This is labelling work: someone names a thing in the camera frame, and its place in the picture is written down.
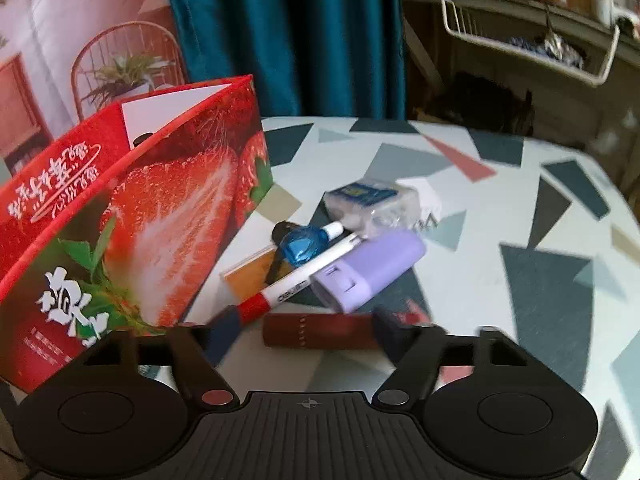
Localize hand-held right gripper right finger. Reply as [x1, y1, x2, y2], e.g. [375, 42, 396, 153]
[370, 307, 538, 408]

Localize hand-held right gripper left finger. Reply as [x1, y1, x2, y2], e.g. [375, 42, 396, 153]
[75, 307, 244, 408]

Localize dark red pen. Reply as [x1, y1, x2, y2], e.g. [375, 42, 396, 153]
[262, 312, 381, 351]

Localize lavender cylindrical bottle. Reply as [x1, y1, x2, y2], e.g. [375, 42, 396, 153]
[310, 230, 427, 313]

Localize white marker with red cap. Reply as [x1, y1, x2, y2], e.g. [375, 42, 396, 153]
[237, 232, 363, 323]

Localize clear plastic box blue label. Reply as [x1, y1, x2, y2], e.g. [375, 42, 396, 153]
[322, 177, 426, 238]

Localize red strawberry print cardboard box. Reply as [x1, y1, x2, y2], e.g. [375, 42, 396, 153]
[0, 75, 273, 393]

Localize orange flat box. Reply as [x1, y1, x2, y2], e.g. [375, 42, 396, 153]
[221, 247, 281, 302]

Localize teal curtain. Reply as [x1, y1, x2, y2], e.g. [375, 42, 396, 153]
[160, 0, 407, 120]

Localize blue patterned cloth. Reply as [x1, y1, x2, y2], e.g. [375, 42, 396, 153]
[510, 34, 585, 70]

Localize grey shelf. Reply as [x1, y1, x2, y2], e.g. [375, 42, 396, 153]
[400, 0, 640, 63]

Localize white wire basket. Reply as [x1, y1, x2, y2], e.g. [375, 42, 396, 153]
[437, 0, 622, 88]

